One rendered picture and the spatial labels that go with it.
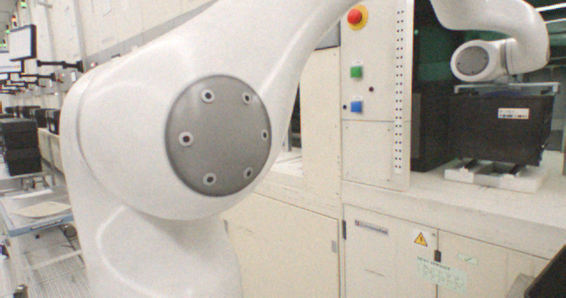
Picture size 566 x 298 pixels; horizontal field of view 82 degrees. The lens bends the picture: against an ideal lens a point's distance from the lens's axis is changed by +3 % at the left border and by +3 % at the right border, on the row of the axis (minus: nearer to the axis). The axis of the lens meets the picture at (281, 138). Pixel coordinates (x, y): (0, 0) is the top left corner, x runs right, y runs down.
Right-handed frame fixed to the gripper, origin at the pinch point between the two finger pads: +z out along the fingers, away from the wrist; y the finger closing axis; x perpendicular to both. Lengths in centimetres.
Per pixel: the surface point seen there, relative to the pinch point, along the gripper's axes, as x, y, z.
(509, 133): -18.0, 3.8, -8.6
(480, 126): -16.4, -2.7, -8.7
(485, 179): -31.0, -0.9, -8.6
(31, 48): 39, -310, -54
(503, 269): -45, 7, -29
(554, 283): -30, 16, -59
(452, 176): -31.5, -9.3, -8.1
